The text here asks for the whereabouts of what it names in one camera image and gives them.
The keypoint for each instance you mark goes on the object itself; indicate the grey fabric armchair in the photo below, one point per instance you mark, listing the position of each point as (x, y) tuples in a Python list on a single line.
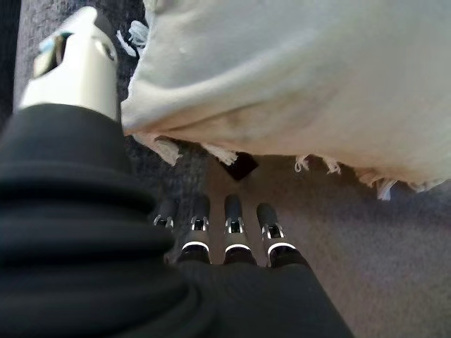
[(186, 169)]

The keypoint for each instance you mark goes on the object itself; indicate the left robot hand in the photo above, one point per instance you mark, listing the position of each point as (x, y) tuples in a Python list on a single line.
[(105, 281)]

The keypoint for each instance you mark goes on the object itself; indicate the white fringed cushion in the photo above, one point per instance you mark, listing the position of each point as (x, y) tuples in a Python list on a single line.
[(282, 88)]

